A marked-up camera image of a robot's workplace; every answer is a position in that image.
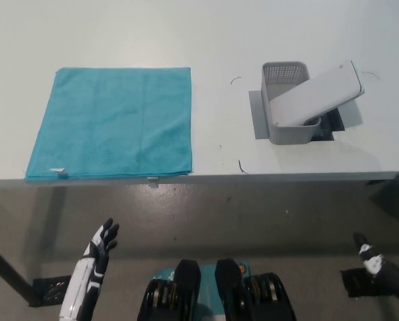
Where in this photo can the dark table bracket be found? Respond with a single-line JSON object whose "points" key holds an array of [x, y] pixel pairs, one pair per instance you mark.
{"points": [[392, 195]]}

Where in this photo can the black table leg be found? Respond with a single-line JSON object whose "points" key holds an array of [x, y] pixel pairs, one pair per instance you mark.
{"points": [[10, 271]]}

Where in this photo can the white and black left hand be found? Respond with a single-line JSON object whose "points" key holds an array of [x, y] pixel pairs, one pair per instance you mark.
{"points": [[85, 277]]}

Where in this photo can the white rectangular case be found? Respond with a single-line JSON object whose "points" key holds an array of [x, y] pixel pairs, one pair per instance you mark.
{"points": [[316, 97]]}

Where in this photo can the white and black right hand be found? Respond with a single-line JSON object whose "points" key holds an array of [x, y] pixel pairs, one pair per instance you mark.
{"points": [[370, 259]]}

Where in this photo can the black floor mounting plate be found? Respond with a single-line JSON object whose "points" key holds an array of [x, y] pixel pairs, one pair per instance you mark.
{"points": [[353, 282], [54, 289]]}

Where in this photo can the white table edge sticker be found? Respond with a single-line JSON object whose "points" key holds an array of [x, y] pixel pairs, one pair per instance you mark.
{"points": [[152, 182]]}

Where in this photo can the grey and black base plate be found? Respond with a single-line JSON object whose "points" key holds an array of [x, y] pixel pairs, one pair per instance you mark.
{"points": [[335, 123]]}

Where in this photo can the grey perforated plastic basket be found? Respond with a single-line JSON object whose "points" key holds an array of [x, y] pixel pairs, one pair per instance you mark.
{"points": [[286, 72]]}

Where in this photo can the teal microfibre cloth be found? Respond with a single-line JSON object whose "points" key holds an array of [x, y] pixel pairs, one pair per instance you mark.
{"points": [[112, 123]]}

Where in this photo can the white cloth label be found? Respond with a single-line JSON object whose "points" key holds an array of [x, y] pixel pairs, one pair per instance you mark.
{"points": [[59, 170]]}

